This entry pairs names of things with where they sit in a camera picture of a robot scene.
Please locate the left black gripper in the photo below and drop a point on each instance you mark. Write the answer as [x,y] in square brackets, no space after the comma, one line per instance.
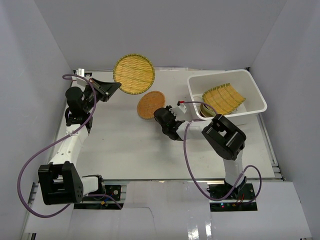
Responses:
[99,89]

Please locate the round green-rimmed bamboo plate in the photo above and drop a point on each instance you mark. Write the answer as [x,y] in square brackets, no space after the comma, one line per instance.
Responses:
[135,73]

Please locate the round orange woven plate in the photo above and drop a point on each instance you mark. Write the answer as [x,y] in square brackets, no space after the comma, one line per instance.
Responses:
[149,103]

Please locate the green square plate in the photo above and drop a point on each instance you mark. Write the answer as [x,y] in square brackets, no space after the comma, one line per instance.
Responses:
[207,111]

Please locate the rectangular bamboo tray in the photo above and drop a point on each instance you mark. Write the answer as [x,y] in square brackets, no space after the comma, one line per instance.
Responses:
[223,98]

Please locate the cream floral round plate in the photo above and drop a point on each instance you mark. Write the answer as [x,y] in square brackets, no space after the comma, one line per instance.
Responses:
[200,111]

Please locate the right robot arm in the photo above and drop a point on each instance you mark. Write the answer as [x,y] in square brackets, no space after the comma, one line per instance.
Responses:
[226,139]

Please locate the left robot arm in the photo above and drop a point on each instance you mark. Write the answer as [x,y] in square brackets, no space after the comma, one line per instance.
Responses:
[59,179]

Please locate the white plastic bin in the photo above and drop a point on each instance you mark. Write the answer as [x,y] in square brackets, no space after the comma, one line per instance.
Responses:
[241,80]

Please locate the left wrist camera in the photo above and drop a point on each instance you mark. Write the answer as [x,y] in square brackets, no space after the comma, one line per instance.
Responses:
[80,78]

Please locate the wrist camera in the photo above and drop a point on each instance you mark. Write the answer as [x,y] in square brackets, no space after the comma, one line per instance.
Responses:
[80,78]
[179,110]

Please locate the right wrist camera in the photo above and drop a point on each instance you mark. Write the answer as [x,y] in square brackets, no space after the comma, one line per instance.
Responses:
[179,110]

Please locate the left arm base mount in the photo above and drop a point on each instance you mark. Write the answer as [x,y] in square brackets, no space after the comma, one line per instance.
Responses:
[107,199]

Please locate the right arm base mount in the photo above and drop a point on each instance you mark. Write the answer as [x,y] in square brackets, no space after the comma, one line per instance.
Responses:
[236,202]

